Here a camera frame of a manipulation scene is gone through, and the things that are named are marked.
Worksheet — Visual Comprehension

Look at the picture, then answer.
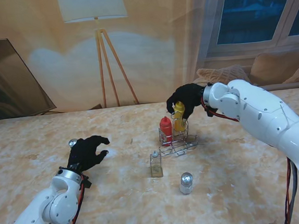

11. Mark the yellow squeeze bottle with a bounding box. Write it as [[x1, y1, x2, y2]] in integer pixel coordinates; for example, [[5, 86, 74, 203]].
[[171, 100, 188, 133]]

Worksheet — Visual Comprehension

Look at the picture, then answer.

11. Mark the square clear glass oil bottle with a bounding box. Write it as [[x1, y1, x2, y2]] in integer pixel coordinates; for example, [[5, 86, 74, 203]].
[[149, 150, 164, 178]]

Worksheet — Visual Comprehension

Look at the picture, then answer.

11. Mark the red squeeze bottle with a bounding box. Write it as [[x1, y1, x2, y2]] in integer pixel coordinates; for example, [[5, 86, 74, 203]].
[[158, 116, 174, 146]]

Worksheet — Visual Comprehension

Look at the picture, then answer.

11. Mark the left arm red black cable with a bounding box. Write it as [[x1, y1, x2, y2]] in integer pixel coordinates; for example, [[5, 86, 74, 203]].
[[54, 173, 95, 224]]

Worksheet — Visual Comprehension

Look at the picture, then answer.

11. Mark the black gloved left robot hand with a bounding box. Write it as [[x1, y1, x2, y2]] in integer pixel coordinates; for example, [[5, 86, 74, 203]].
[[64, 134, 113, 175]]

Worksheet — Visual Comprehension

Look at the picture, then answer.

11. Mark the right arm red cable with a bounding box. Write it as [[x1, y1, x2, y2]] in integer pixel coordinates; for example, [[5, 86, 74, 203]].
[[200, 89, 299, 224]]

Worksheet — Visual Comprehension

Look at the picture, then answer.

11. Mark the glass salt shaker metal lid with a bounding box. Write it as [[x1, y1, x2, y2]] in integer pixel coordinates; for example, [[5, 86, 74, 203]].
[[178, 171, 195, 195]]

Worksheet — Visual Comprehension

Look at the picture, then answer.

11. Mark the printed tripod floor lamp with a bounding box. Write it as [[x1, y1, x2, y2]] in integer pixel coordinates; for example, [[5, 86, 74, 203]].
[[56, 0, 140, 112]]

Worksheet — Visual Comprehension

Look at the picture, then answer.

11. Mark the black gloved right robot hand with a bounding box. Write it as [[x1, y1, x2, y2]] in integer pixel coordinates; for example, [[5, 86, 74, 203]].
[[164, 81, 210, 123]]

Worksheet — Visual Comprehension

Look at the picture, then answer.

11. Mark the chrome wire condiment rack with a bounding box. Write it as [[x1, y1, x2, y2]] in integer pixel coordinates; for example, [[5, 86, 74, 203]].
[[155, 110, 200, 159]]

